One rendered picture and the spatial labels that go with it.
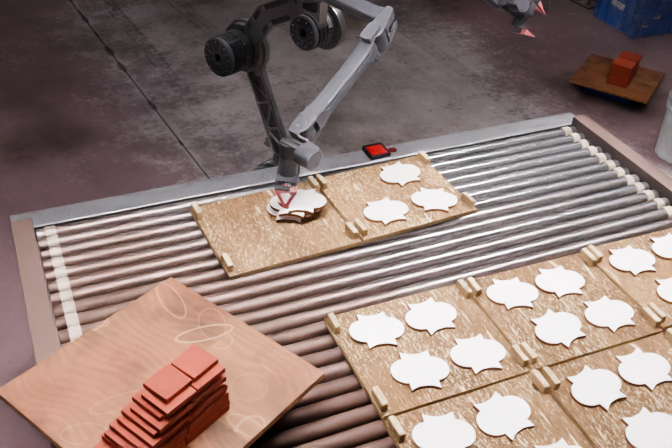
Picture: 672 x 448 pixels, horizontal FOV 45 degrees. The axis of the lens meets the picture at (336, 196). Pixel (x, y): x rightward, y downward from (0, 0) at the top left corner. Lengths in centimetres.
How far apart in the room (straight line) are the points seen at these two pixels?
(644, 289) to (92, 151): 313
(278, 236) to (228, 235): 15
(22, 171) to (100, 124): 59
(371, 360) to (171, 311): 50
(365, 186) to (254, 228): 42
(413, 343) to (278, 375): 41
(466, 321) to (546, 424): 36
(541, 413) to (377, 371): 40
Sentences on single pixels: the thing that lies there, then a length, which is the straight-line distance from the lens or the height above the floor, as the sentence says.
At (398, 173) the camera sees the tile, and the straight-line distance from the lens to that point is 271.
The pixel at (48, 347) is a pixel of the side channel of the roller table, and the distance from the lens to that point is 212.
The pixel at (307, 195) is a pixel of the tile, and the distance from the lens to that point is 249.
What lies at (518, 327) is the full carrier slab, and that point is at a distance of 222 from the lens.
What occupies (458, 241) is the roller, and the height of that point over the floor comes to 92.
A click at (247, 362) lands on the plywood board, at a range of 189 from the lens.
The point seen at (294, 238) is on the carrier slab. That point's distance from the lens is 241.
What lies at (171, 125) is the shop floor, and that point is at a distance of 485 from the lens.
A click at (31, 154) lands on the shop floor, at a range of 471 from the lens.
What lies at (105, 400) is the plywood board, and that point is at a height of 104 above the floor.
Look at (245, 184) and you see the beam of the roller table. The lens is 267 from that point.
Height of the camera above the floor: 241
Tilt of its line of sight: 35 degrees down
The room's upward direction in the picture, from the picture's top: 4 degrees clockwise
